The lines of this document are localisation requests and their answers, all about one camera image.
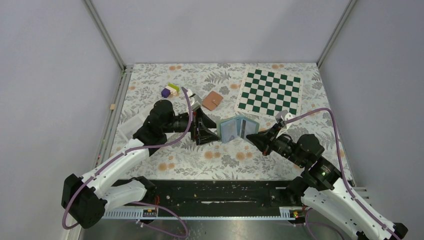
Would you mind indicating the right aluminium frame post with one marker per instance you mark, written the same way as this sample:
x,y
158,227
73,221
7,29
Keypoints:
x,y
336,31

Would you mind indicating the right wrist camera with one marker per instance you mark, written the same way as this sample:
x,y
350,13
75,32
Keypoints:
x,y
282,119

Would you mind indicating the perforated metal strip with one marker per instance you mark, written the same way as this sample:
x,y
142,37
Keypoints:
x,y
278,213

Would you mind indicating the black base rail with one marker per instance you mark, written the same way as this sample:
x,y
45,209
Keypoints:
x,y
232,195

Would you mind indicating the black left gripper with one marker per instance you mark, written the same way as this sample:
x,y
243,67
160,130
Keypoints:
x,y
197,129

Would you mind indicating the clear plastic divided tray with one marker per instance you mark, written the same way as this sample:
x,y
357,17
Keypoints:
x,y
129,127

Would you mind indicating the left controller board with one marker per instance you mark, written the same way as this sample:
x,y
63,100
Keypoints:
x,y
149,213

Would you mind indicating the cream toy block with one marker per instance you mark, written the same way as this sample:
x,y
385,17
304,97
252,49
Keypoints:
x,y
172,91

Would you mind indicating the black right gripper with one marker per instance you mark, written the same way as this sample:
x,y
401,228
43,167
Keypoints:
x,y
270,141

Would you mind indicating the controller board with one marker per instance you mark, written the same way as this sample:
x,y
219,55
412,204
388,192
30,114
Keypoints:
x,y
149,213
297,213

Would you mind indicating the right controller board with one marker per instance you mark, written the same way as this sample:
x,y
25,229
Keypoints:
x,y
297,213

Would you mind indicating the left aluminium frame post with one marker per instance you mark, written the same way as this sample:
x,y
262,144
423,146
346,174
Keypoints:
x,y
96,18

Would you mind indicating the aluminium frame post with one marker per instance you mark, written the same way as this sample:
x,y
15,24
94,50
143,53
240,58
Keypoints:
x,y
96,18
336,31

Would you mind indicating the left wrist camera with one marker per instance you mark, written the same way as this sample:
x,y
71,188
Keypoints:
x,y
195,102

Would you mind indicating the brown leather wallet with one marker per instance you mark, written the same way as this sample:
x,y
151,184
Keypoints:
x,y
212,100

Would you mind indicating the green card holder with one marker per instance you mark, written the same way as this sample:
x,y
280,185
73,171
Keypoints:
x,y
238,119

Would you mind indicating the purple toy block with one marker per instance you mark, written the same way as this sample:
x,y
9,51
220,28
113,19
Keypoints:
x,y
165,93

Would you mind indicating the lime green toy block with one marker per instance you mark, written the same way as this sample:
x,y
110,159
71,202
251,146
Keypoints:
x,y
175,87

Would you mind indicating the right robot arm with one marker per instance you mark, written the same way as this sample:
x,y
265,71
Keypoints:
x,y
322,188

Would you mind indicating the green white chess mat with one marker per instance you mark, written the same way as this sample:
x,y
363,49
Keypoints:
x,y
265,93

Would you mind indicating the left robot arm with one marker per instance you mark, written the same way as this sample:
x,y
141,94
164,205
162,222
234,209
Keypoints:
x,y
87,197

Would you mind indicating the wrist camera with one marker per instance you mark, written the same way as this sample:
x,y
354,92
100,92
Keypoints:
x,y
195,102
282,119

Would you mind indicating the floral table cloth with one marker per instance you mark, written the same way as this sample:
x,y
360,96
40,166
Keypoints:
x,y
238,159

